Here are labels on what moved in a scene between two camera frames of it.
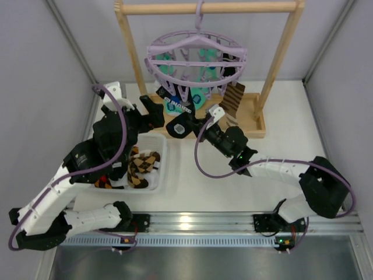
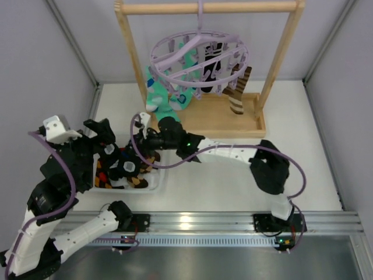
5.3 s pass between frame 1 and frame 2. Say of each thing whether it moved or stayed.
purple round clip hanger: stayed
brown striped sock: moved
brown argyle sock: stayed
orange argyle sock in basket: stayed
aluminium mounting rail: stayed
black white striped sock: moved
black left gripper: moved
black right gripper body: moved
